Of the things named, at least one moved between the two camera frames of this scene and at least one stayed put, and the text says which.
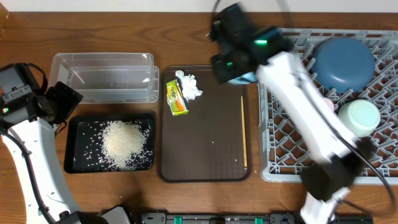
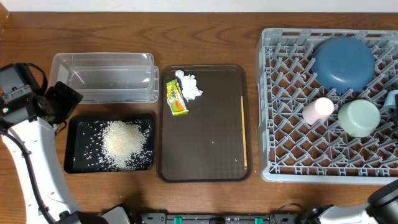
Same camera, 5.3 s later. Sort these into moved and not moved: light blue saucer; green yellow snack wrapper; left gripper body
Moved: light blue saucer
Not moved: green yellow snack wrapper; left gripper body
